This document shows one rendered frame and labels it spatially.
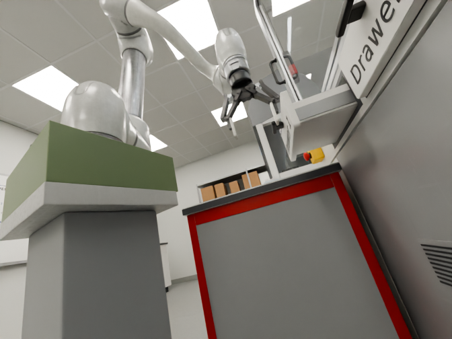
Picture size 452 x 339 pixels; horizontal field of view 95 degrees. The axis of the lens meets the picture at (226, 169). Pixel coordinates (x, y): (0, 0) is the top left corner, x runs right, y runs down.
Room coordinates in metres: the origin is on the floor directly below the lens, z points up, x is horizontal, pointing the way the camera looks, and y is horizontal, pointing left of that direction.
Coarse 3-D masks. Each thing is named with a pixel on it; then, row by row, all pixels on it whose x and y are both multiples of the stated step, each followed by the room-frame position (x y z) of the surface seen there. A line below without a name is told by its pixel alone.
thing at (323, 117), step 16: (320, 96) 0.46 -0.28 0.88; (336, 96) 0.45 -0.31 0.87; (352, 96) 0.44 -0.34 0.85; (304, 112) 0.46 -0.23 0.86; (320, 112) 0.46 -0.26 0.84; (336, 112) 0.47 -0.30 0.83; (352, 112) 0.49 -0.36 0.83; (304, 128) 0.51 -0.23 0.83; (320, 128) 0.54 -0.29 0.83; (336, 128) 0.57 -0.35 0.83; (304, 144) 0.63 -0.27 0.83; (320, 144) 0.67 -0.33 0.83
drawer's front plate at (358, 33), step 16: (368, 0) 0.24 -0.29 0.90; (384, 0) 0.22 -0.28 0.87; (400, 0) 0.21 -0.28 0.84; (416, 0) 0.19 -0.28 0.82; (368, 16) 0.26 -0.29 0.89; (400, 16) 0.22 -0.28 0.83; (352, 32) 0.31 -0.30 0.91; (368, 32) 0.28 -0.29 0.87; (384, 32) 0.25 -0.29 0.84; (400, 32) 0.24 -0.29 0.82; (352, 48) 0.33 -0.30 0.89; (384, 48) 0.27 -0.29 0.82; (352, 64) 0.36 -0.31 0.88; (368, 64) 0.32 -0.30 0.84; (384, 64) 0.30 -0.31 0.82; (352, 80) 0.38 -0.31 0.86; (368, 80) 0.34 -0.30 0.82
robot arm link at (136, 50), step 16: (144, 32) 0.69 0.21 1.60; (128, 48) 0.68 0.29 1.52; (144, 48) 0.71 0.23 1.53; (128, 64) 0.68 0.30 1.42; (144, 64) 0.73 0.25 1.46; (128, 80) 0.67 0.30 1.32; (144, 80) 0.74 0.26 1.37; (128, 96) 0.67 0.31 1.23; (128, 112) 0.66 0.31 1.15; (144, 128) 0.68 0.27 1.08; (144, 144) 0.67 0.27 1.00
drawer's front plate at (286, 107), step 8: (280, 96) 0.47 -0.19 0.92; (288, 96) 0.45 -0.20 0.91; (280, 104) 0.51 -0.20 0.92; (288, 104) 0.45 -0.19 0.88; (280, 112) 0.56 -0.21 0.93; (288, 112) 0.46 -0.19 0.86; (296, 120) 0.45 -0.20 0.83; (288, 128) 0.54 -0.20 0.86; (296, 128) 0.47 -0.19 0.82; (288, 136) 0.59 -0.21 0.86; (296, 136) 0.51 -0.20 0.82; (296, 144) 0.57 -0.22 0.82; (288, 152) 0.72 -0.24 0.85; (296, 152) 0.64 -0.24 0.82
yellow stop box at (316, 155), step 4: (320, 148) 0.86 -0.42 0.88; (308, 152) 0.92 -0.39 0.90; (312, 152) 0.86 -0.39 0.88; (316, 152) 0.86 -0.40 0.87; (320, 152) 0.86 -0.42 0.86; (312, 156) 0.87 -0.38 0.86; (316, 156) 0.86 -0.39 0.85; (320, 156) 0.86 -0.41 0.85; (312, 160) 0.90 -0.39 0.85; (316, 160) 0.88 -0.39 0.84; (320, 160) 0.89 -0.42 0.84
